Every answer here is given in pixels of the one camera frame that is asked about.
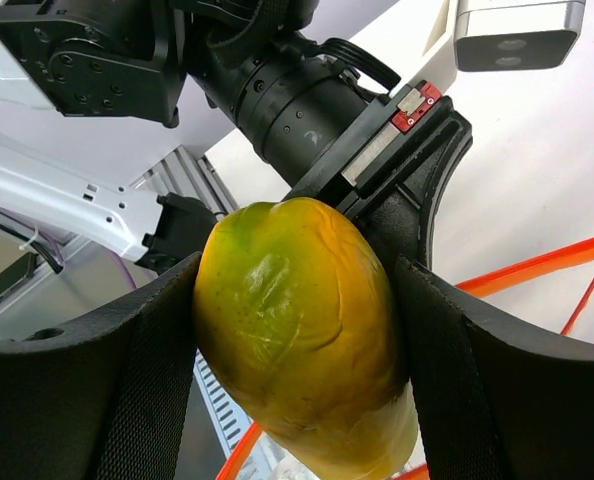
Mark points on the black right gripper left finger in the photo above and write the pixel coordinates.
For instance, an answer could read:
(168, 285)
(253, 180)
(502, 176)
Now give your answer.
(102, 396)

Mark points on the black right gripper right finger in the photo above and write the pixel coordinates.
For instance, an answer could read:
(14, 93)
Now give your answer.
(497, 397)

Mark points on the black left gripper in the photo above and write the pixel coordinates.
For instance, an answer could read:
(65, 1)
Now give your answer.
(388, 170)

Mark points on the clear orange zip bag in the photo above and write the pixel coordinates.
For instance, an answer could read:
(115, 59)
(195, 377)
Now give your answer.
(482, 286)

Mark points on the yellow green mango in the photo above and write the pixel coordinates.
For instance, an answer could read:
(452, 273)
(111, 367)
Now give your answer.
(294, 314)

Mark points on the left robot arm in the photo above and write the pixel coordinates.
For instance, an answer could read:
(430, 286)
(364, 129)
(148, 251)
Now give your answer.
(336, 123)

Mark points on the white slotted cable duct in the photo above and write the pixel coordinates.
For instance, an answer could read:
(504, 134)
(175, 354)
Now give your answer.
(228, 419)

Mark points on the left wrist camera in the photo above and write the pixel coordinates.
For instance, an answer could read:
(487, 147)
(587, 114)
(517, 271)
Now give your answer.
(487, 36)

